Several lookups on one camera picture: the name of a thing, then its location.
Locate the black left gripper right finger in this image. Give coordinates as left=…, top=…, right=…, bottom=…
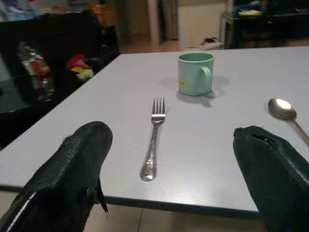
left=233, top=125, right=309, bottom=232

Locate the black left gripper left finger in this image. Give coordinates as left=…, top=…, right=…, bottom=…
left=0, top=121, right=113, bottom=232

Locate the gold metal spoon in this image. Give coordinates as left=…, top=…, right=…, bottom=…
left=267, top=98, right=309, bottom=145

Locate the black glossy low table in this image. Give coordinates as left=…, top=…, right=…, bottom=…
left=0, top=41, right=80, bottom=150

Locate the silver metal fork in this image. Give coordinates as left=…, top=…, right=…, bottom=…
left=139, top=97, right=167, bottom=182

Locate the colourful plush toy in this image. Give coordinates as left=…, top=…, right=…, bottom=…
left=66, top=54, right=95, bottom=81

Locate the mint green plastic mug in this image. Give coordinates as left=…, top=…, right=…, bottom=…
left=177, top=52, right=215, bottom=97

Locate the black sofa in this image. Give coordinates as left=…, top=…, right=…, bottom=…
left=0, top=11, right=121, bottom=80

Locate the dark side table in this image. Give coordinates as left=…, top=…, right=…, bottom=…
left=221, top=9, right=309, bottom=50

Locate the black and white shoe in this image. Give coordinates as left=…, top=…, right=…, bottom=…
left=200, top=37, right=223, bottom=48

